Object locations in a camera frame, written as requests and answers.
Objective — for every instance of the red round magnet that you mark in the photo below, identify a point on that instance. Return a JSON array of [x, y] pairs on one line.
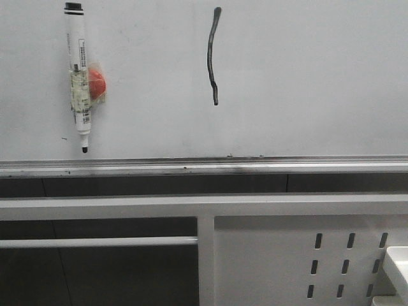
[[97, 83]]

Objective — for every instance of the white storage tray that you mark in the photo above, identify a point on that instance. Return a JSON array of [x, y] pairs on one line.
[[395, 267], [387, 301]]

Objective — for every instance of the white upper storage tray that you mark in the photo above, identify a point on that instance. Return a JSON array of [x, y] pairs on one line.
[[395, 267]]

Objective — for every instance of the white black whiteboard marker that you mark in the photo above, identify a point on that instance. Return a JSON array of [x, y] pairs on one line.
[[78, 71]]

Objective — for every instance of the white metal stand frame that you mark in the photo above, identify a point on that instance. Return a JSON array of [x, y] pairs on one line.
[[279, 249]]

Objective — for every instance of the black drawn line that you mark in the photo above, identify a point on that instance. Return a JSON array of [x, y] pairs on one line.
[[210, 68]]

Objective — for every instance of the white lower storage tray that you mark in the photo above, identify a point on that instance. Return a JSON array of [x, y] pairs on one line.
[[387, 301]]

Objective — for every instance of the white whiteboard with aluminium tray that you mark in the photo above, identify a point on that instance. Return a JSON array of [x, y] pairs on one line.
[[303, 86]]

